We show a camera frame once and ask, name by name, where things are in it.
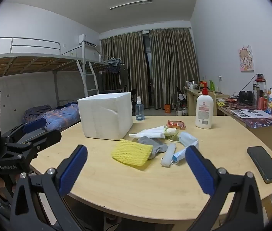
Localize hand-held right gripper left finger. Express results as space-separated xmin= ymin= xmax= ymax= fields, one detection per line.
xmin=10 ymin=144 xmax=88 ymax=231

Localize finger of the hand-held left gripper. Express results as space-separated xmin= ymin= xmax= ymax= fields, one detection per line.
xmin=5 ymin=129 xmax=62 ymax=155
xmin=0 ymin=118 xmax=47 ymax=145

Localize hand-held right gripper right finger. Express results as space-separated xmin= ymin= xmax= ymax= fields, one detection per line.
xmin=185 ymin=146 xmax=265 ymax=231

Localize blue face mask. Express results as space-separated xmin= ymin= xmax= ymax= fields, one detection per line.
xmin=172 ymin=132 xmax=199 ymax=165

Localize white foam tube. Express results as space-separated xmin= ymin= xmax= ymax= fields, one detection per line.
xmin=161 ymin=142 xmax=176 ymax=167

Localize green white foam net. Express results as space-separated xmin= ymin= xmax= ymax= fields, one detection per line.
xmin=163 ymin=127 xmax=181 ymax=142

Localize grey sock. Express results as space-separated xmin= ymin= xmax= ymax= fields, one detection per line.
xmin=137 ymin=136 xmax=169 ymax=160

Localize white foam box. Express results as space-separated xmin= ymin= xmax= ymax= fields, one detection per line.
xmin=77 ymin=92 xmax=133 ymax=141

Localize yellow foam net sleeve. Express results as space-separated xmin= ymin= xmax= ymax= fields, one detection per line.
xmin=111 ymin=139 xmax=153 ymax=166

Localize blue patterned quilt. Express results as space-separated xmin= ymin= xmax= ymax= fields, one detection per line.
xmin=24 ymin=102 xmax=81 ymax=130

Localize red snack packet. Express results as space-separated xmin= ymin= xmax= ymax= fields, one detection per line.
xmin=166 ymin=120 xmax=186 ymax=129

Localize grey metal bunk bed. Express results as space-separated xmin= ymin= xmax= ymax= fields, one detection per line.
xmin=0 ymin=37 xmax=99 ymax=126
xmin=61 ymin=46 xmax=124 ymax=98

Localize white lotion pump bottle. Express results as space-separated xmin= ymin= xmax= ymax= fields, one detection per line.
xmin=195 ymin=82 xmax=214 ymax=129

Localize black smartphone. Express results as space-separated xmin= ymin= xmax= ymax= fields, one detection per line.
xmin=247 ymin=146 xmax=272 ymax=184

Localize light wooden cabinet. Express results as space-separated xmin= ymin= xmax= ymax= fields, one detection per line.
xmin=183 ymin=87 xmax=230 ymax=116

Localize light wooden desk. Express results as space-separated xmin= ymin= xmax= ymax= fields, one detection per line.
xmin=216 ymin=99 xmax=272 ymax=156

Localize printed paper sheet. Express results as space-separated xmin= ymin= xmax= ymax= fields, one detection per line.
xmin=230 ymin=109 xmax=272 ymax=119

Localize printed desk mat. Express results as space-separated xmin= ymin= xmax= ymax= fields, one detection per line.
xmin=219 ymin=99 xmax=272 ymax=128

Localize clear blue spray bottle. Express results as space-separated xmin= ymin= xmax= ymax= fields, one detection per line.
xmin=135 ymin=96 xmax=145 ymax=121

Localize black headphones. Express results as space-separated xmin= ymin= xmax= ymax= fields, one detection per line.
xmin=239 ymin=90 xmax=254 ymax=105

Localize black folding chair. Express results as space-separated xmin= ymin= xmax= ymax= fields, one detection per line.
xmin=130 ymin=88 xmax=137 ymax=116

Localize hanging dark clothes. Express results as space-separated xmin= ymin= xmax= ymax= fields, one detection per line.
xmin=108 ymin=63 xmax=129 ymax=87

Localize white air conditioner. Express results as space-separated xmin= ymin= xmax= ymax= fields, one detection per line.
xmin=78 ymin=35 xmax=97 ymax=47

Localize red capped bottle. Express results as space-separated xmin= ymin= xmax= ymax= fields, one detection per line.
xmin=253 ymin=73 xmax=266 ymax=101

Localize brown curtain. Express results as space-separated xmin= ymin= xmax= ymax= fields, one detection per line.
xmin=101 ymin=31 xmax=151 ymax=109
xmin=149 ymin=28 xmax=200 ymax=110

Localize ceiling tube light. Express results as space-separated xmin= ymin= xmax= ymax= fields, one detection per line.
xmin=109 ymin=0 xmax=153 ymax=10

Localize pink cartoon wall poster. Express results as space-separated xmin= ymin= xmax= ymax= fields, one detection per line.
xmin=239 ymin=45 xmax=255 ymax=73

